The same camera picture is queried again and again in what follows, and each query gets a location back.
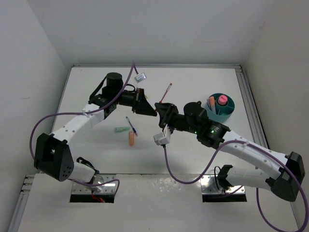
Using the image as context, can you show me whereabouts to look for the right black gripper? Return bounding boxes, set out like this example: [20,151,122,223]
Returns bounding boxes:
[154,102,198,135]

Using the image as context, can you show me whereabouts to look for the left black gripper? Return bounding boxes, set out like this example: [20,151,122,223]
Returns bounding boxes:
[113,87,156,116]

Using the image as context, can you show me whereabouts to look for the red ballpoint pen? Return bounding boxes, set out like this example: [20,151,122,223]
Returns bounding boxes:
[159,83,172,103]

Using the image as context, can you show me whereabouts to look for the purple highlighter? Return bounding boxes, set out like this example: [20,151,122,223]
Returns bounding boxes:
[210,106,216,114]

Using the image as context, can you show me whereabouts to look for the grey orange highlighter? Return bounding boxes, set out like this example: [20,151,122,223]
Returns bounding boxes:
[208,96,215,108]

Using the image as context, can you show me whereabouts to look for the pink capped glue bottle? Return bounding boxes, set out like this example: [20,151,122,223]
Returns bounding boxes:
[217,95,228,106]

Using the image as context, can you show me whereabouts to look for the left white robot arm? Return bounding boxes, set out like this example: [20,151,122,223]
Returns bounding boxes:
[34,72,157,184]

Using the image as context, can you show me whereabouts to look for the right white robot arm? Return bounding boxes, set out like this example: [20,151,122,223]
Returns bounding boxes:
[155,101,305,202]

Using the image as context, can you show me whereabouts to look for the blue ballpoint pen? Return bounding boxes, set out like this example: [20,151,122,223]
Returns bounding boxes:
[126,116,138,136]

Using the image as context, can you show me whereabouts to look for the orange highlighter lower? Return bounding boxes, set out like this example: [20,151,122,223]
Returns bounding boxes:
[128,130,135,146]

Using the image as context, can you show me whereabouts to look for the green highlighter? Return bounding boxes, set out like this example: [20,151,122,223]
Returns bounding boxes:
[113,127,130,133]

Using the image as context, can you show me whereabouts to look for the teal round organizer container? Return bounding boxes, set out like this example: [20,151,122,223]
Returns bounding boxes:
[205,93,235,123]

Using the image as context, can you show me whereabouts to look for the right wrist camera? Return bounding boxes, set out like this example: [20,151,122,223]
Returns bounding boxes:
[153,125,171,145]

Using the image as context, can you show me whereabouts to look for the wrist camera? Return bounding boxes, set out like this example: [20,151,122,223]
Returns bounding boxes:
[134,72,147,83]
[153,125,171,145]

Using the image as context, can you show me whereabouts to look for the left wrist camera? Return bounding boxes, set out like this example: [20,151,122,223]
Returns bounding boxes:
[134,72,147,83]

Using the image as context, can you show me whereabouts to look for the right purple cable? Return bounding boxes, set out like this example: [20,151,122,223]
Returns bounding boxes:
[163,140,306,232]

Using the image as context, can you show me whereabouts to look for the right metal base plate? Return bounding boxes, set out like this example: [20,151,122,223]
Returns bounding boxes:
[200,174,245,196]

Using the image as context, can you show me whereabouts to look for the metal base plate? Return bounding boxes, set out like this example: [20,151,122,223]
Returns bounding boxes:
[71,174,119,195]
[200,174,245,196]

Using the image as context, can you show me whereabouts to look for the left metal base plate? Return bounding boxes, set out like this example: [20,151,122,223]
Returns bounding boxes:
[71,174,119,195]

